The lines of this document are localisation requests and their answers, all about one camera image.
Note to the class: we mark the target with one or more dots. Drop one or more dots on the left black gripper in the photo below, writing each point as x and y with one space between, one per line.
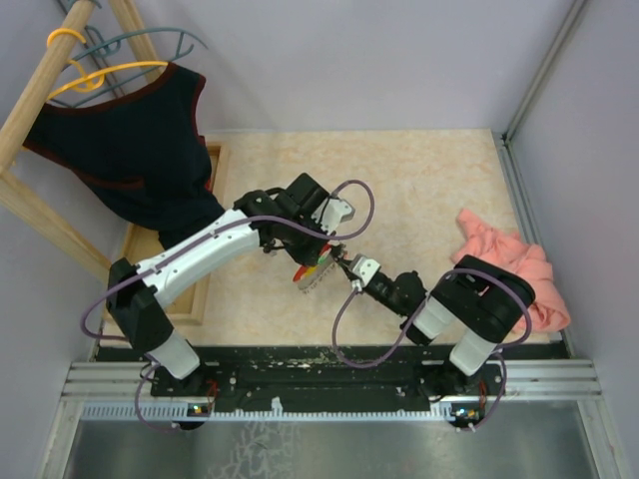
310 255

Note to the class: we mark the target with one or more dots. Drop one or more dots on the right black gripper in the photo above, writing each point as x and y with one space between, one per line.
347 267

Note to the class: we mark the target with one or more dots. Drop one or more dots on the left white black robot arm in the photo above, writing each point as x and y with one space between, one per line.
142 291

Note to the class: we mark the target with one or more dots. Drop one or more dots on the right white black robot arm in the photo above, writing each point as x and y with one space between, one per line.
486 299

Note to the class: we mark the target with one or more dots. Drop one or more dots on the dark navy vest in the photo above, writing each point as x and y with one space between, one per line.
141 155

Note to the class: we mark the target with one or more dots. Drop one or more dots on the pink cloth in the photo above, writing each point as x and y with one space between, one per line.
507 251

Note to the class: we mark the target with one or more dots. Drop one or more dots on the yellow plastic hanger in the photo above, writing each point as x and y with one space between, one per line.
87 83

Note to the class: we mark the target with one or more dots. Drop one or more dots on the teal plastic hanger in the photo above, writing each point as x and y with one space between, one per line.
105 52

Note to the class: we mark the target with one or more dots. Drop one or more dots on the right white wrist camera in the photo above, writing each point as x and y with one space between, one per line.
364 269

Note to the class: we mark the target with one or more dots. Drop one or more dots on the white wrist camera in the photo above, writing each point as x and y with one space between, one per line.
364 269
332 213

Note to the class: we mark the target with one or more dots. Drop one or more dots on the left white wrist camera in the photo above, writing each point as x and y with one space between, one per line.
332 213

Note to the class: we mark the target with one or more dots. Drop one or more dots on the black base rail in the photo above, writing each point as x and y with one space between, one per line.
310 379

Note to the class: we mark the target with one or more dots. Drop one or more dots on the aluminium frame post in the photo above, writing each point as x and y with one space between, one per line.
550 60

